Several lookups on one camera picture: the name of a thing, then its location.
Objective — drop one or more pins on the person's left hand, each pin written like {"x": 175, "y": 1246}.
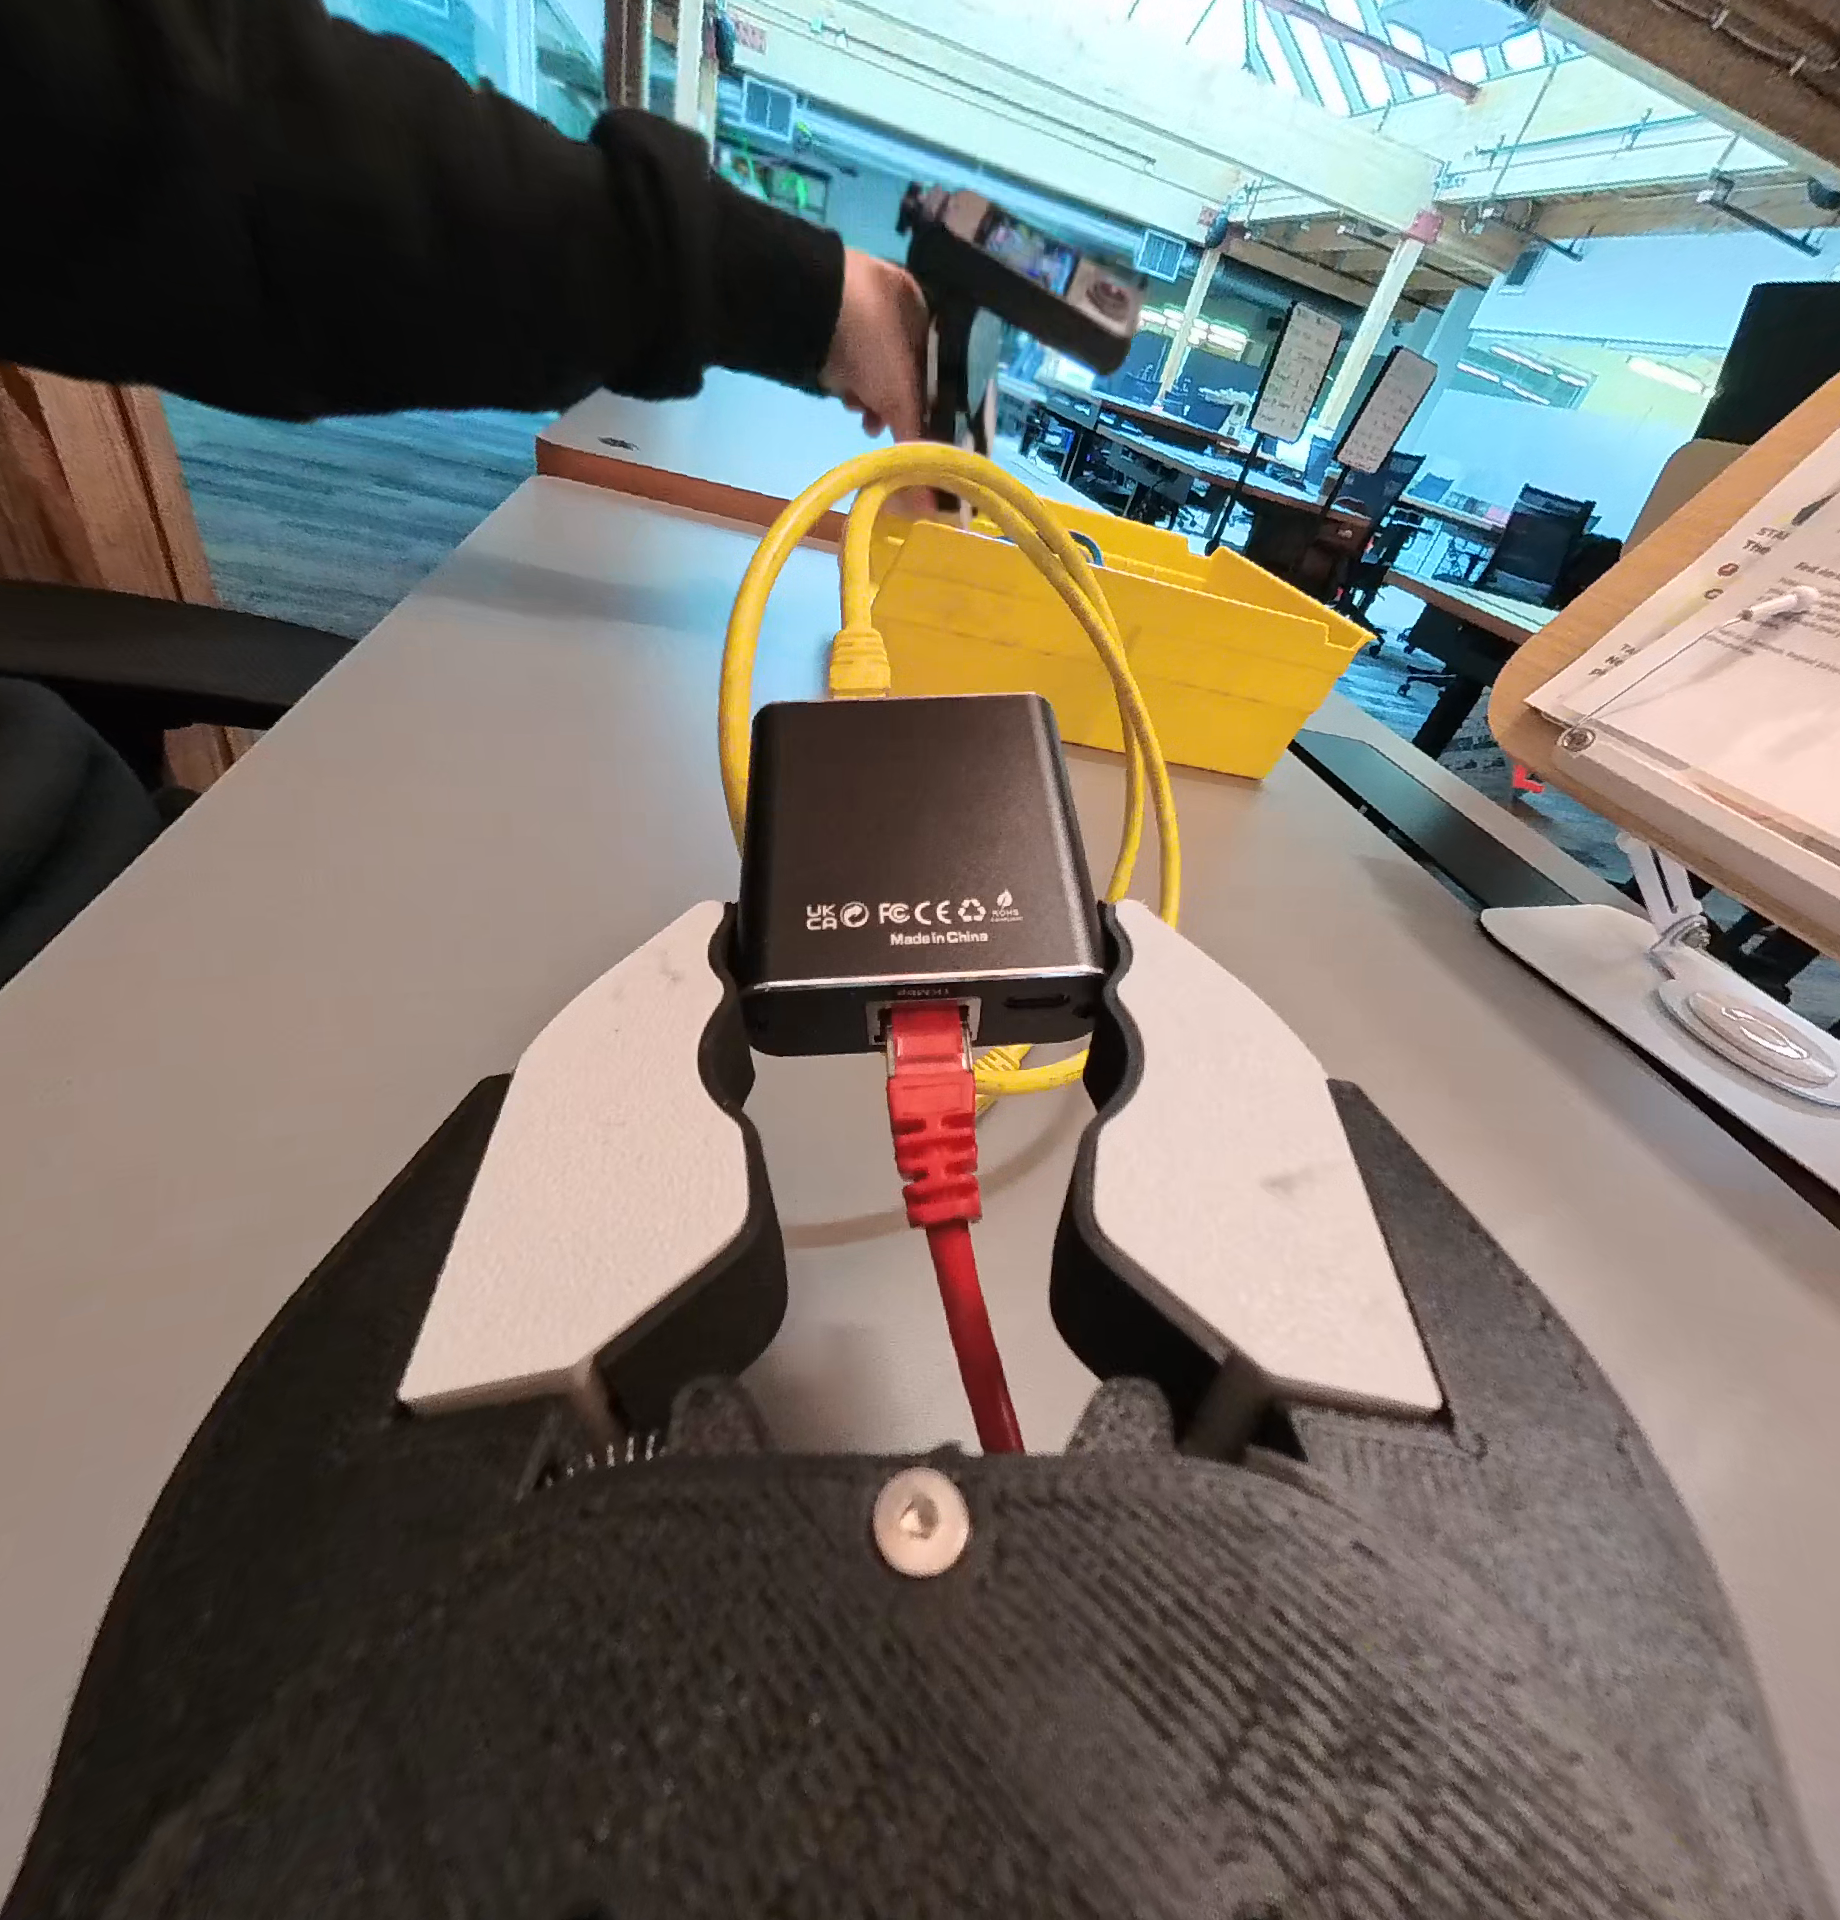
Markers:
{"x": 874, "y": 347}

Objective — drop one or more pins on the black monitor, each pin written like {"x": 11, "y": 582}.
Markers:
{"x": 1797, "y": 360}

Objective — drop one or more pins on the yellow plastic bin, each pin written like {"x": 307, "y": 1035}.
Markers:
{"x": 1129, "y": 660}

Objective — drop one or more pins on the wooden cabinet panel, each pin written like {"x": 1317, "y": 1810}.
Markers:
{"x": 50, "y": 480}

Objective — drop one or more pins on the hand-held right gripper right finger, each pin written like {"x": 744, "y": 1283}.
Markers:
{"x": 1234, "y": 1186}

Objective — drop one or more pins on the white desk with wooden edge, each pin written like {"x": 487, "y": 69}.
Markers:
{"x": 679, "y": 436}

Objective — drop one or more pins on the black mesh office chair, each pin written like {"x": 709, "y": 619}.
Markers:
{"x": 1535, "y": 541}

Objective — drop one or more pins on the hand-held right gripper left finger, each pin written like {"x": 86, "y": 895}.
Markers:
{"x": 590, "y": 1186}

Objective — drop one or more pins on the printed paper sheets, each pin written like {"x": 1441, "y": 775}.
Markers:
{"x": 1745, "y": 660}

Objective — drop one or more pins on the wooden document board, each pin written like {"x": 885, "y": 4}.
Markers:
{"x": 1595, "y": 660}

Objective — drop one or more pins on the person's left forearm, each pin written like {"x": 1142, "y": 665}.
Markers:
{"x": 334, "y": 196}

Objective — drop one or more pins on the standing whiteboard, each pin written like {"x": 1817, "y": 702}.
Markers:
{"x": 1294, "y": 370}
{"x": 1385, "y": 408}

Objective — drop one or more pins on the black network adapter box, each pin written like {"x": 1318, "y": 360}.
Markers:
{"x": 919, "y": 817}

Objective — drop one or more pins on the white document stand base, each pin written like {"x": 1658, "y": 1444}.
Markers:
{"x": 1609, "y": 960}

